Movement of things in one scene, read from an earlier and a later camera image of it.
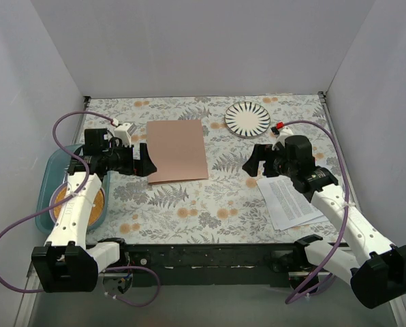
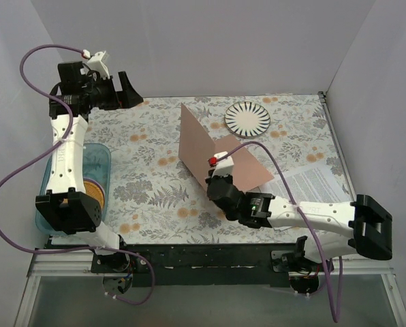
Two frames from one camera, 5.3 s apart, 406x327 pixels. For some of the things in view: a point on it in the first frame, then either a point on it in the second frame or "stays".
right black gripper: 264,161 → 215,190
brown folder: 176,149 → 197,149
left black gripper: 135,160 → 120,94
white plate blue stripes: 247,119 stays
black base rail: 206,265 stays
